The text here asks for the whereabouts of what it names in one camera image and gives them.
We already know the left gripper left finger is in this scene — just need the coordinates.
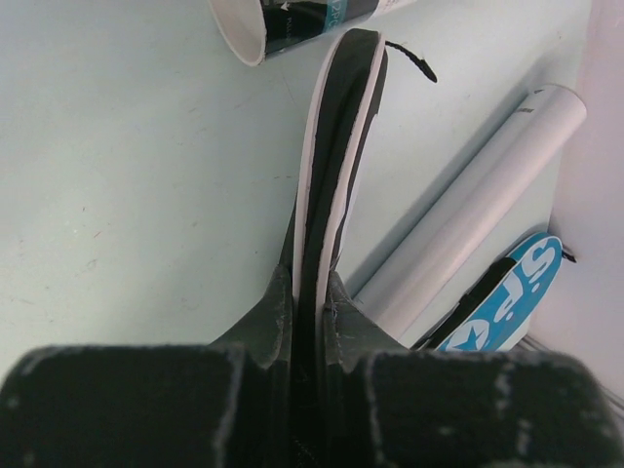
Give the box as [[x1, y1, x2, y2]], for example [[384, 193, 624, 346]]
[[1, 266, 293, 467]]

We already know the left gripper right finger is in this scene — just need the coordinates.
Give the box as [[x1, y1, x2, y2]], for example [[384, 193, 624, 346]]
[[322, 274, 623, 467]]

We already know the blue racket bag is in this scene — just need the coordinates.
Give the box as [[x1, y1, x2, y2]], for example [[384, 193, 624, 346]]
[[412, 231, 576, 352]]

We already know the white shuttlecock tube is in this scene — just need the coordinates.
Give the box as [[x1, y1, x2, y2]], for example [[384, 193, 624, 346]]
[[354, 85, 587, 346]]

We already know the black racket bag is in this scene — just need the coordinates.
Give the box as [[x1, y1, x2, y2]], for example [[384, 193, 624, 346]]
[[289, 28, 438, 467]]

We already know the black shuttlecock tube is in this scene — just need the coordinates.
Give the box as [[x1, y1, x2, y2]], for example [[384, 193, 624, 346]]
[[209, 0, 409, 66]]

